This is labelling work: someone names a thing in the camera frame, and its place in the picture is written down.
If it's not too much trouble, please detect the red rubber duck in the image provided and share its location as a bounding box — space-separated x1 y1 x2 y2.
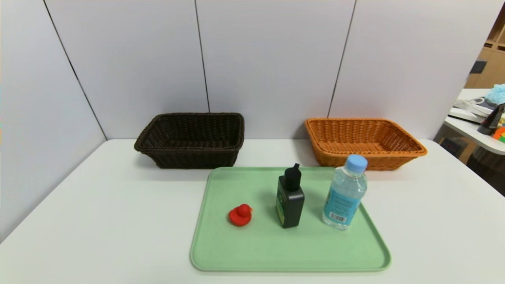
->
228 204 254 227

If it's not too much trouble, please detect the clear water bottle blue cap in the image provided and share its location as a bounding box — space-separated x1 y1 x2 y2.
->
322 154 368 231

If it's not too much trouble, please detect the dark brown wicker basket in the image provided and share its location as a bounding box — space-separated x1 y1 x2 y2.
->
134 113 245 169

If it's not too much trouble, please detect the orange wicker basket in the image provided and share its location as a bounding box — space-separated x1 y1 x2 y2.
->
304 118 428 171

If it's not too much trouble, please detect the black bottle with green label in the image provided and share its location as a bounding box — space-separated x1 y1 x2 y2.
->
275 163 305 229

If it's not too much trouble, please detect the light green plastic tray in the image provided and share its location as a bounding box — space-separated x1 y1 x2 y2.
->
190 166 391 273

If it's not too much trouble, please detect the white side table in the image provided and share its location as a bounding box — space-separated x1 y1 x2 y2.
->
444 88 505 155

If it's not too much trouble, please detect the white power strip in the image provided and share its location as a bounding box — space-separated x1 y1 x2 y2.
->
449 98 494 123

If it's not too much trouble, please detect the black cone shaped item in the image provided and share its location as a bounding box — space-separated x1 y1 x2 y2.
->
477 103 505 135

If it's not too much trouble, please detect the dark brown bin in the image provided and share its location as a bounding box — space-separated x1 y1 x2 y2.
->
468 146 505 196

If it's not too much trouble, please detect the light blue fluffy item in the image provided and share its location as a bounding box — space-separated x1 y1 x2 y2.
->
484 84 505 105

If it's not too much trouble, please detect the wooden shelf cabinet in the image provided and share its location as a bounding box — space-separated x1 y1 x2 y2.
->
465 4 505 89

